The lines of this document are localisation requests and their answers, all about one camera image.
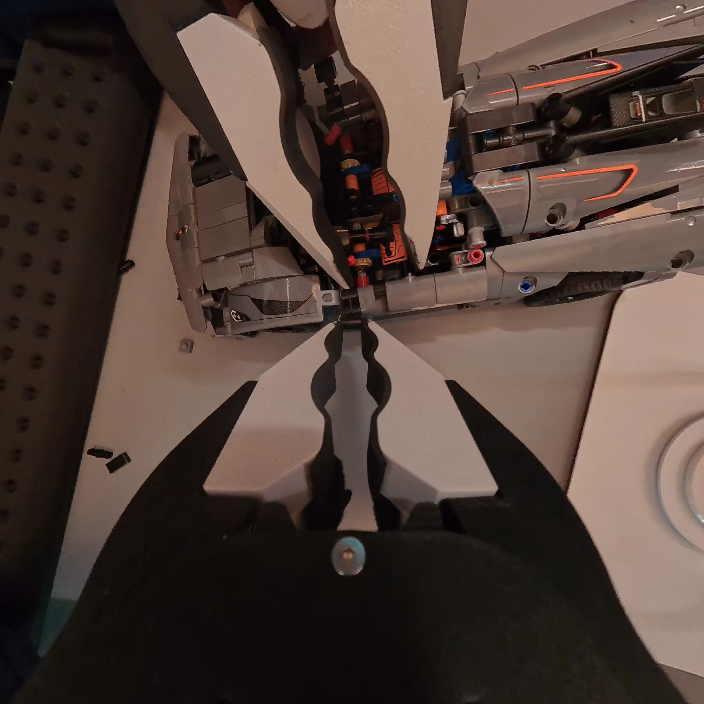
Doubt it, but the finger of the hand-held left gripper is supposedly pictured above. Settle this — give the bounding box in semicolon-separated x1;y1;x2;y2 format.
329;0;447;270
177;14;355;290

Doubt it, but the white lamp base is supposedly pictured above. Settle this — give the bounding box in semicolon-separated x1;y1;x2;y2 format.
566;286;704;704

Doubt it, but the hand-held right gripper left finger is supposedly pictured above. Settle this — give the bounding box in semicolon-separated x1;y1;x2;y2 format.
202;322;353;530

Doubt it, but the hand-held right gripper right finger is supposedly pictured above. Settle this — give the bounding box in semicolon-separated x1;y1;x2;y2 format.
360;320;500;530

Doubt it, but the grey toy brick car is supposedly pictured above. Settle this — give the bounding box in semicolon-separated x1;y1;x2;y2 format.
165;0;704;339

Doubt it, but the black dimpled mat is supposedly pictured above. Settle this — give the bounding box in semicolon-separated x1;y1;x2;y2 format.
0;22;161;633

